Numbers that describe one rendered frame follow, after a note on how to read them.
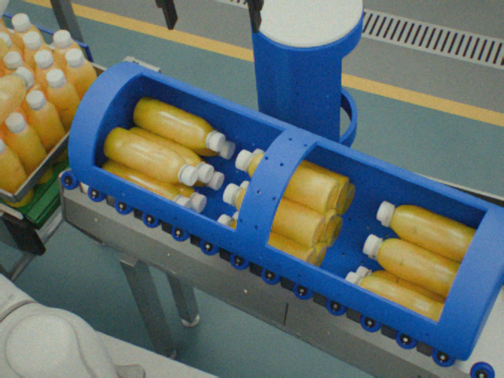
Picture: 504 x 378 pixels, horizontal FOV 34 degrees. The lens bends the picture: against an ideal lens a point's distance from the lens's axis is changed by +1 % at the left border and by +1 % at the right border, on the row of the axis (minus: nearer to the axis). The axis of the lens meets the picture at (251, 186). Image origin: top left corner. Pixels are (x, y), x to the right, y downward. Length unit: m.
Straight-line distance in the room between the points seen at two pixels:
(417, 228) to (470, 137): 1.63
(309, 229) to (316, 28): 0.65
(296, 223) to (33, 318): 0.53
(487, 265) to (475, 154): 1.72
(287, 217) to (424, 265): 0.27
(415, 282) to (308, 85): 0.70
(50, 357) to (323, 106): 1.15
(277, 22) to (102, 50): 1.62
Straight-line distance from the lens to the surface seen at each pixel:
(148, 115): 1.76
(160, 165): 1.66
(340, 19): 2.05
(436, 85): 3.33
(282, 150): 1.53
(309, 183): 1.54
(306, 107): 2.16
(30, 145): 1.90
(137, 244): 1.90
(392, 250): 1.58
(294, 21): 2.05
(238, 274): 1.75
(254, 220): 1.52
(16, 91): 1.86
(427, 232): 1.56
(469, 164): 3.10
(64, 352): 1.26
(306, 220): 1.54
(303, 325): 1.76
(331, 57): 2.04
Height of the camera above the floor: 2.45
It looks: 55 degrees down
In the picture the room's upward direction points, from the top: 7 degrees counter-clockwise
